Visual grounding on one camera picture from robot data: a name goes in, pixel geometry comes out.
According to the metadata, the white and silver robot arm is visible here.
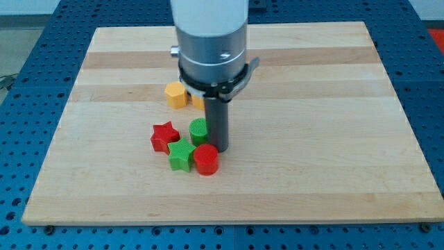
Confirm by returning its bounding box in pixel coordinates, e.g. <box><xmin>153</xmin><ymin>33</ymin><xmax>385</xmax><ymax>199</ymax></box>
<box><xmin>171</xmin><ymin>0</ymin><xmax>249</xmax><ymax>84</ymax></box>

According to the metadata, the light wooden board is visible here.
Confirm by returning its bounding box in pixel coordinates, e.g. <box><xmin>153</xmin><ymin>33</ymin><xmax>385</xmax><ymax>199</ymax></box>
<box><xmin>22</xmin><ymin>22</ymin><xmax>443</xmax><ymax>226</ymax></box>

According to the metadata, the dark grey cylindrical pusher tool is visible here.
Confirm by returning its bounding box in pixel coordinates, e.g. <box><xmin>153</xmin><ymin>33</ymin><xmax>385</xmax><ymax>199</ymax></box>
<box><xmin>204</xmin><ymin>98</ymin><xmax>229</xmax><ymax>152</ymax></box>

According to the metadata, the green cylinder block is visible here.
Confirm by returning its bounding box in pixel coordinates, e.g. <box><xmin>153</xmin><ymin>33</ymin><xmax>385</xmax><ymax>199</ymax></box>
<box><xmin>189</xmin><ymin>118</ymin><xmax>208</xmax><ymax>147</ymax></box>

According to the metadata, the yellow block behind tool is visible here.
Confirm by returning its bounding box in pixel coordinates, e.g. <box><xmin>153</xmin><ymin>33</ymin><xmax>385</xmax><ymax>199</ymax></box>
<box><xmin>191</xmin><ymin>94</ymin><xmax>205</xmax><ymax>110</ymax></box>

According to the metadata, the red cylinder block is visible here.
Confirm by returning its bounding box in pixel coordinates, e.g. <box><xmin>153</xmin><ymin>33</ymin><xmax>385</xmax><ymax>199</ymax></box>
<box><xmin>193</xmin><ymin>144</ymin><xmax>219</xmax><ymax>176</ymax></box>

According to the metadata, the green star block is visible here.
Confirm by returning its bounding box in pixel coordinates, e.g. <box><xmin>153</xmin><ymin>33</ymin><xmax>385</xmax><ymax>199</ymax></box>
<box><xmin>168</xmin><ymin>138</ymin><xmax>196</xmax><ymax>173</ymax></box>

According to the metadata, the yellow hexagon block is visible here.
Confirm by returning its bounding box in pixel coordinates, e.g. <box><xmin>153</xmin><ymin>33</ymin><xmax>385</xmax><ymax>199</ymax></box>
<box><xmin>164</xmin><ymin>81</ymin><xmax>188</xmax><ymax>109</ymax></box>

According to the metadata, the red star block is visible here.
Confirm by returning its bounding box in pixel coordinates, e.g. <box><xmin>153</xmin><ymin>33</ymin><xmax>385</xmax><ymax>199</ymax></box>
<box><xmin>151</xmin><ymin>121</ymin><xmax>180</xmax><ymax>155</ymax></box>

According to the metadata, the blue perforated table plate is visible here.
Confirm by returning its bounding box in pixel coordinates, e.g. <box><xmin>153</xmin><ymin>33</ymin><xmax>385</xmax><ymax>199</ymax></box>
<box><xmin>1</xmin><ymin>1</ymin><xmax>443</xmax><ymax>249</ymax></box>

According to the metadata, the black clamp ring with lever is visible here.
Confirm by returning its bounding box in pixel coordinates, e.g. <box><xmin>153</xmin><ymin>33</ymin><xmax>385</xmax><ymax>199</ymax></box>
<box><xmin>178</xmin><ymin>56</ymin><xmax>261</xmax><ymax>103</ymax></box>

